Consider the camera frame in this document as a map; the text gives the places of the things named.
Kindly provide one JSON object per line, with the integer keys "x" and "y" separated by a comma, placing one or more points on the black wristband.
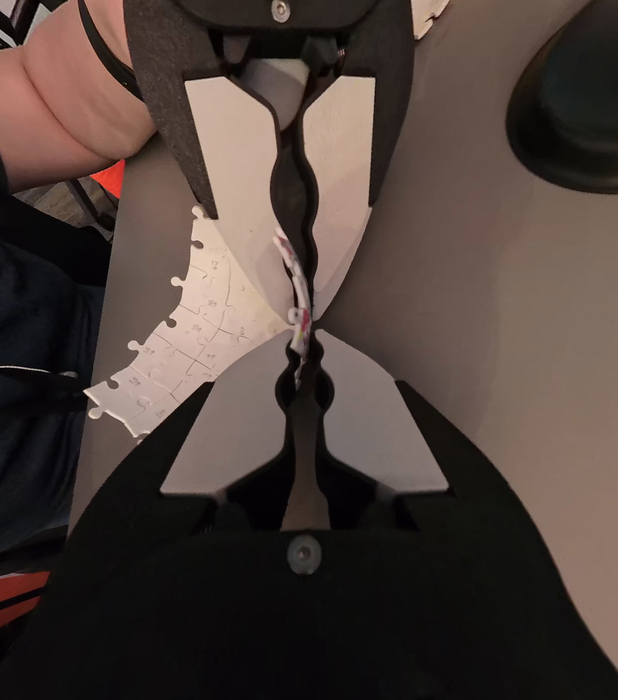
{"x": 107, "y": 49}

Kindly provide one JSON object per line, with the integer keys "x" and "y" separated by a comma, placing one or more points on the black round ball stand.
{"x": 594, "y": 98}

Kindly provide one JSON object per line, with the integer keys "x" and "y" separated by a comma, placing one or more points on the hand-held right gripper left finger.
{"x": 232, "y": 438}

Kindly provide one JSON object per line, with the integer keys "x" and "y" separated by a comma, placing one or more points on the assembled white puzzle section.
{"x": 200, "y": 328}

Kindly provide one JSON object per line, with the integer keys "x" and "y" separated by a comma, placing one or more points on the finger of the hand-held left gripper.
{"x": 227, "y": 153}
{"x": 342, "y": 153}

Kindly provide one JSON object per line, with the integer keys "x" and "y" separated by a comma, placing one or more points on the white puzzle piece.
{"x": 298, "y": 284}

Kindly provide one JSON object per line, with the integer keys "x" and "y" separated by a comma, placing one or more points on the scattered loose puzzle pieces group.
{"x": 429, "y": 15}

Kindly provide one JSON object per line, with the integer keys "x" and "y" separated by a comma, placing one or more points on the person's left forearm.
{"x": 57, "y": 98}

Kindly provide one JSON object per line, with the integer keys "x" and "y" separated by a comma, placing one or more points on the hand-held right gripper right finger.
{"x": 380, "y": 438}

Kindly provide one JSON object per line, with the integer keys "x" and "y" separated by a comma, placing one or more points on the red object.
{"x": 107, "y": 178}

